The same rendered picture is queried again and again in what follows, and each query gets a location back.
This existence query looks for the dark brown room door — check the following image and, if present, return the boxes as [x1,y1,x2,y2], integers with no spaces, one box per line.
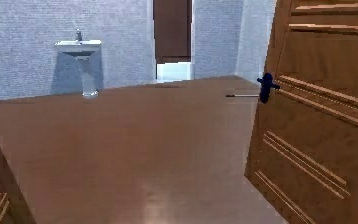
[152,0,193,65]

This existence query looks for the white pedestal sink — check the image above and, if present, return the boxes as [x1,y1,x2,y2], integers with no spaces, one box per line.
[54,39,103,99]

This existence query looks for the brown panelled room door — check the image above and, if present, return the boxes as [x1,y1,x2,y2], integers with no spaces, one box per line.
[244,0,358,224]
[0,133,37,224]

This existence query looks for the black door handle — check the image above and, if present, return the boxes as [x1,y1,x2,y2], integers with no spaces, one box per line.
[256,72,282,105]

